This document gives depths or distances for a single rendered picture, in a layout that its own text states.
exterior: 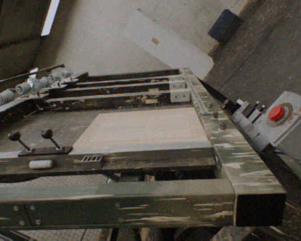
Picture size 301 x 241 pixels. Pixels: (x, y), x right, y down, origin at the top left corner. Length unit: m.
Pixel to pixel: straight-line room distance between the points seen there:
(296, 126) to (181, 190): 0.29
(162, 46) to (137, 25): 0.68
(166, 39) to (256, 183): 4.49
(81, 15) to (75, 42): 0.78
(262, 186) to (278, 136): 0.14
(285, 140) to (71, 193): 0.53
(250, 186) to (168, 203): 0.21
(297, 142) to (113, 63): 6.46
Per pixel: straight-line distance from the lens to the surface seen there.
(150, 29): 4.96
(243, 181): 0.62
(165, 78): 2.00
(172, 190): 0.58
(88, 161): 0.80
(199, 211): 0.61
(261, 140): 0.92
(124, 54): 6.65
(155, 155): 0.79
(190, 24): 6.30
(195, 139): 0.89
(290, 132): 0.54
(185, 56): 4.99
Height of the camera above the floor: 1.25
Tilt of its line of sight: 9 degrees down
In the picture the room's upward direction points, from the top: 58 degrees counter-clockwise
